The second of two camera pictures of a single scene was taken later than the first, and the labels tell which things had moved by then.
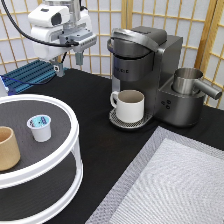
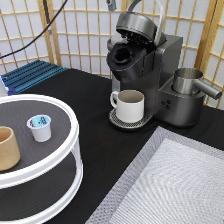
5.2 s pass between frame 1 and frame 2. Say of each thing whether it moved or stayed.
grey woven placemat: stayed
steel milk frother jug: stayed
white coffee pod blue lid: stayed
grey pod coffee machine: moved
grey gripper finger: moved
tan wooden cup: stayed
